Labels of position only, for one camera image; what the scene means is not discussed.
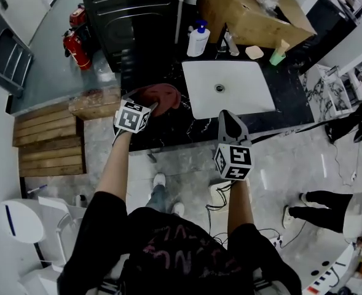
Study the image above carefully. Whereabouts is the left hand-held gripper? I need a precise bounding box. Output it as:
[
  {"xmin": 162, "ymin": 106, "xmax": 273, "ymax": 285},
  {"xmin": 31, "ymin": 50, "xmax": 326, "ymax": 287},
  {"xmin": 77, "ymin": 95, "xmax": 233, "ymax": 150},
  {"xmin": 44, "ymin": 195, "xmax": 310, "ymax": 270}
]
[{"xmin": 112, "ymin": 88, "xmax": 160, "ymax": 134}]

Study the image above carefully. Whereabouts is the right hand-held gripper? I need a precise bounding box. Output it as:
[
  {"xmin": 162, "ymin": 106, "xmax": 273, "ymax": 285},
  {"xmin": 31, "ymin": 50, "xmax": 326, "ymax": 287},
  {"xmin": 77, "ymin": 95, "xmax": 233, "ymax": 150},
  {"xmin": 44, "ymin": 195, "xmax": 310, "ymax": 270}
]
[{"xmin": 213, "ymin": 109, "xmax": 255, "ymax": 181}]

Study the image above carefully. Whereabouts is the dark red towel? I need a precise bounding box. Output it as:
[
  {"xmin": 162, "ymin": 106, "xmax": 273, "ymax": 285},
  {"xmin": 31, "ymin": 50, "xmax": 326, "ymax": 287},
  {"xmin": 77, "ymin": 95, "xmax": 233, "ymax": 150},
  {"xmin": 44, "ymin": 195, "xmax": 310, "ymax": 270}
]
[{"xmin": 133, "ymin": 84, "xmax": 182, "ymax": 118}]

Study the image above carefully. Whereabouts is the brown wooden basket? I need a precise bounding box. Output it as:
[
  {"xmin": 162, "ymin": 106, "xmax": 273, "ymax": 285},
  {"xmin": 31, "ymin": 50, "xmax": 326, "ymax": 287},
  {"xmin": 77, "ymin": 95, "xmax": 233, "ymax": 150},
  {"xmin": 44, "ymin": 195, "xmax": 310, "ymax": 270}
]
[{"xmin": 68, "ymin": 87, "xmax": 122, "ymax": 121}]

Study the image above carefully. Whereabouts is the white rectangular sink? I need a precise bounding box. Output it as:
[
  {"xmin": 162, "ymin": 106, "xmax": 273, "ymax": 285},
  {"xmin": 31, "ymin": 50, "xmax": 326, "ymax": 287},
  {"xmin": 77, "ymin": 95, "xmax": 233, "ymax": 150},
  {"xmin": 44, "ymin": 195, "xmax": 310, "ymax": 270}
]
[{"xmin": 181, "ymin": 60, "xmax": 277, "ymax": 120}]

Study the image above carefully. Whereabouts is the person's left forearm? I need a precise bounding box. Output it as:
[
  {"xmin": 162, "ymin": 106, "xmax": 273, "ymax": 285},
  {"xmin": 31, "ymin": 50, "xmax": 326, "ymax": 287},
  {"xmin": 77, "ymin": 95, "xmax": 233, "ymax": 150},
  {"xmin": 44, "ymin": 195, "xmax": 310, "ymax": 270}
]
[{"xmin": 96, "ymin": 130, "xmax": 133, "ymax": 203}]

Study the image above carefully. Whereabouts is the person's right forearm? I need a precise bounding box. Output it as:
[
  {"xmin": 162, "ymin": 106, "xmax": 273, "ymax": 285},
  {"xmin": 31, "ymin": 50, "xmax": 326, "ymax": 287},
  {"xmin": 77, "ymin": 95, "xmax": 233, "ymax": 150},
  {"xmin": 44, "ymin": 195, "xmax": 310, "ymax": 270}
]
[{"xmin": 226, "ymin": 179, "xmax": 256, "ymax": 238}]

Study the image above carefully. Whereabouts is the white floor box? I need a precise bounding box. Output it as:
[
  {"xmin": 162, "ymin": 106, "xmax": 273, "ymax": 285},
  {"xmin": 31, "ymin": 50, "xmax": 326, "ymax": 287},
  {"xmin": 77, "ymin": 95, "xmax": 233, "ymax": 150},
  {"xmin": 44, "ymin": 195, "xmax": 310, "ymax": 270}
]
[{"xmin": 208, "ymin": 179, "xmax": 232, "ymax": 209}]

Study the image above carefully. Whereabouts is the white blue pump bottle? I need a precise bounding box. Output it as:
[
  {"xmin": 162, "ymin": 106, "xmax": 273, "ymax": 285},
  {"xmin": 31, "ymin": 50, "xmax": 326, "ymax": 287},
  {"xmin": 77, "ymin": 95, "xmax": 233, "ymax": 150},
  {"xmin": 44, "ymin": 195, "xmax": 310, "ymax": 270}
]
[{"xmin": 186, "ymin": 19, "xmax": 211, "ymax": 58}]

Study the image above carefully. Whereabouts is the person's blue jeans leg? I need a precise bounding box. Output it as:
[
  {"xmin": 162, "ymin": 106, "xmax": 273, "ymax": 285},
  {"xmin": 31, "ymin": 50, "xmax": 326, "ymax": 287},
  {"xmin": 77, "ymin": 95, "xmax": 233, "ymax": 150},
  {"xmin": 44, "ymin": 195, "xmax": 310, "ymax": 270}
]
[{"xmin": 144, "ymin": 183, "xmax": 175, "ymax": 214}]

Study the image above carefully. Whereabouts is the black appliance cabinet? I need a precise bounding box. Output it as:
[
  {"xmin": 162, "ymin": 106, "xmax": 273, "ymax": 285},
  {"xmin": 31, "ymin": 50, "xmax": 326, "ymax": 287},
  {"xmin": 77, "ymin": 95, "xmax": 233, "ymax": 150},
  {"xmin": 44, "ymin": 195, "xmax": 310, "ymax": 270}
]
[{"xmin": 77, "ymin": 0, "xmax": 187, "ymax": 73}]

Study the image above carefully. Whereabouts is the white power strip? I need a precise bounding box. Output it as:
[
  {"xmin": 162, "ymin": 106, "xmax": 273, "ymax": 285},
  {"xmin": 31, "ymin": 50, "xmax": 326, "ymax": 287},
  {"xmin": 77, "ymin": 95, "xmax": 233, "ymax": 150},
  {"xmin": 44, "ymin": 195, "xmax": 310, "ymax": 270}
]
[{"xmin": 268, "ymin": 234, "xmax": 284, "ymax": 250}]

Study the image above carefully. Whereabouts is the red fire extinguisher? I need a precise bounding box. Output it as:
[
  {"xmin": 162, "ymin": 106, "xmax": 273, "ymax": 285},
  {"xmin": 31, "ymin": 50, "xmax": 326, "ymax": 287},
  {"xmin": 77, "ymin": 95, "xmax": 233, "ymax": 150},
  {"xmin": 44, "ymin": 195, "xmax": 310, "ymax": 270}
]
[
  {"xmin": 62, "ymin": 29, "xmax": 93, "ymax": 71},
  {"xmin": 69, "ymin": 3, "xmax": 87, "ymax": 28}
]

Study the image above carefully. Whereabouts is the white drain pipe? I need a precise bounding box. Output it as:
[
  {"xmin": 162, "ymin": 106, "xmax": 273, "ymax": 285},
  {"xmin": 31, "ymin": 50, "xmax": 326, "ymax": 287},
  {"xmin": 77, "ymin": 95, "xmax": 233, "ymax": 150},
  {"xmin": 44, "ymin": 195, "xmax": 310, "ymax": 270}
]
[{"xmin": 173, "ymin": 0, "xmax": 187, "ymax": 44}]

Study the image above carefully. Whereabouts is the chrome faucet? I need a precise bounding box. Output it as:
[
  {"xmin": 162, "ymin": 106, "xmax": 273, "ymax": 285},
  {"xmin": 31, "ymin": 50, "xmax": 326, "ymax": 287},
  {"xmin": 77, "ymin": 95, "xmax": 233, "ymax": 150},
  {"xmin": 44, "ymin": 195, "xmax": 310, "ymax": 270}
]
[{"xmin": 216, "ymin": 23, "xmax": 240, "ymax": 57}]

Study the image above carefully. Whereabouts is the beige soap bar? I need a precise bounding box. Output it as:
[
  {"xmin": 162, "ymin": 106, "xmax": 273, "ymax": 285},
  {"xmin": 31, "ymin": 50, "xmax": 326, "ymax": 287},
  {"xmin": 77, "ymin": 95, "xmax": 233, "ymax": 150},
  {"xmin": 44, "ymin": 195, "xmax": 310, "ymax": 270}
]
[{"xmin": 245, "ymin": 45, "xmax": 264, "ymax": 60}]

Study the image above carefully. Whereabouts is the slatted wooden platform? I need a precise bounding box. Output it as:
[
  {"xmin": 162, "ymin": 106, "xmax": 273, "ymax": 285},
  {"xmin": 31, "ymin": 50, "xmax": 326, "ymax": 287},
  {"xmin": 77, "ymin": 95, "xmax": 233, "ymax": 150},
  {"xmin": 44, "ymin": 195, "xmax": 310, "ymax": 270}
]
[{"xmin": 12, "ymin": 102, "xmax": 87, "ymax": 178}]

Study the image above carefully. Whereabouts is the person's black printed shirt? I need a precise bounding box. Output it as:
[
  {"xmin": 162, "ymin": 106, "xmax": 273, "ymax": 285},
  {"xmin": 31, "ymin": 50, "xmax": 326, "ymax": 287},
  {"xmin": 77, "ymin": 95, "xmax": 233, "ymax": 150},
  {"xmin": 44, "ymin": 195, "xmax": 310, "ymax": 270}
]
[{"xmin": 57, "ymin": 191, "xmax": 302, "ymax": 295}]

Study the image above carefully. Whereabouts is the green cup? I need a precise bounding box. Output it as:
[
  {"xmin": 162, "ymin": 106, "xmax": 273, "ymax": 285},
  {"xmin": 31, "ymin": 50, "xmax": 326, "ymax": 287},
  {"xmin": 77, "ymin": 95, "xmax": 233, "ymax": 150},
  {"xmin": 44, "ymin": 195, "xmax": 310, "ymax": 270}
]
[{"xmin": 269, "ymin": 39, "xmax": 291, "ymax": 66}]

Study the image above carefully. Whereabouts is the white marble cabinet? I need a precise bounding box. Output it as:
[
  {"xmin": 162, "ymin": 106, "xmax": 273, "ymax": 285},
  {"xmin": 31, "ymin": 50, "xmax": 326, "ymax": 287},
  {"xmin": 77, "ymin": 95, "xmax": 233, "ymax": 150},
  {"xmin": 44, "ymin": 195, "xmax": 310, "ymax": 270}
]
[{"xmin": 300, "ymin": 63, "xmax": 353, "ymax": 123}]

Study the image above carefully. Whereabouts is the brown cardboard box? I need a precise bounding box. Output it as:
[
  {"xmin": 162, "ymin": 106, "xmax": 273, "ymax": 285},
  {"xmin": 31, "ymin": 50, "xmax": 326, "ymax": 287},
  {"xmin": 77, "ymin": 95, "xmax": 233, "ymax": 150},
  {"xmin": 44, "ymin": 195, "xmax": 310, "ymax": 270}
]
[{"xmin": 196, "ymin": 0, "xmax": 318, "ymax": 50}]

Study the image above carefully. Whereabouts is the blue white brush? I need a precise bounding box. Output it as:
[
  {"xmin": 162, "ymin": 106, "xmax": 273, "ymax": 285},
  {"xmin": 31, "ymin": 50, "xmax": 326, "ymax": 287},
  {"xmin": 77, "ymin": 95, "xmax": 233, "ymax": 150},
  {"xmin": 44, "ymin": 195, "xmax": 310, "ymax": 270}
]
[{"xmin": 26, "ymin": 184, "xmax": 48, "ymax": 195}]

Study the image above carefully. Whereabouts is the white round table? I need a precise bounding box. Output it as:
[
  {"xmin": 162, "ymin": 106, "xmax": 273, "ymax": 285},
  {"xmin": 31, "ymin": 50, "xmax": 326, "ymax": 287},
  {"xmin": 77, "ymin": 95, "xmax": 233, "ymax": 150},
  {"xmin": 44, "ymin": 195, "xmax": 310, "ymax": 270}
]
[{"xmin": 300, "ymin": 243, "xmax": 357, "ymax": 295}]

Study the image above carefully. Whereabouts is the grey folding rack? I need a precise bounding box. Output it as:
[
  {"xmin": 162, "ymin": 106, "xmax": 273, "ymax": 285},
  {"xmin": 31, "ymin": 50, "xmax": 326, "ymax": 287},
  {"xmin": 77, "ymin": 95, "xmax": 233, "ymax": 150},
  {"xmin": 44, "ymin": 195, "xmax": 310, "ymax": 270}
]
[{"xmin": 0, "ymin": 28, "xmax": 34, "ymax": 98}]

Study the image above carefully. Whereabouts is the white toilet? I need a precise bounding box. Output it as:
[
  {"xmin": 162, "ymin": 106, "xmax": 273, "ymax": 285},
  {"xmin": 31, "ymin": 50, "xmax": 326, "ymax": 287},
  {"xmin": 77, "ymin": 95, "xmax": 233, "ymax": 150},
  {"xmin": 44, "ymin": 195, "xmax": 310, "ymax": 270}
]
[{"xmin": 0, "ymin": 197, "xmax": 45, "ymax": 244}]

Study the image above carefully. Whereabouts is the black cable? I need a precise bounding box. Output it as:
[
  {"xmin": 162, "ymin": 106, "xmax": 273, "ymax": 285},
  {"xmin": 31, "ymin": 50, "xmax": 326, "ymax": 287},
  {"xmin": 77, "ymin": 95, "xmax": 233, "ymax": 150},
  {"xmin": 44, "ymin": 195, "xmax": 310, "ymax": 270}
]
[{"xmin": 205, "ymin": 183, "xmax": 232, "ymax": 245}]

